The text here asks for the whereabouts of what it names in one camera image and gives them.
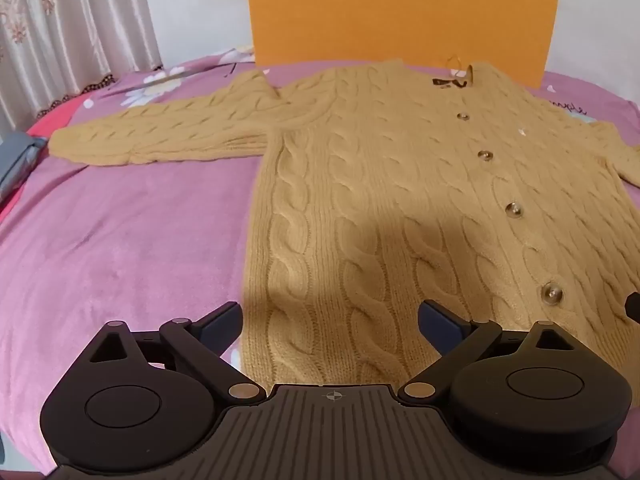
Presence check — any mustard cable knit cardigan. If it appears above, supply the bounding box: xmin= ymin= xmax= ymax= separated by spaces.
xmin=50 ymin=62 xmax=639 ymax=388

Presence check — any pink floral bed sheet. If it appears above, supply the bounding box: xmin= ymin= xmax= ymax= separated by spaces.
xmin=1 ymin=76 xmax=639 ymax=472

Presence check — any orange board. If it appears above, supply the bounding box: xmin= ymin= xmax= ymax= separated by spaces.
xmin=248 ymin=0 xmax=558 ymax=87

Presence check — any beige patterned curtain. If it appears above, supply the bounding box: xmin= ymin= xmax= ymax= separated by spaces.
xmin=1 ymin=0 xmax=162 ymax=131

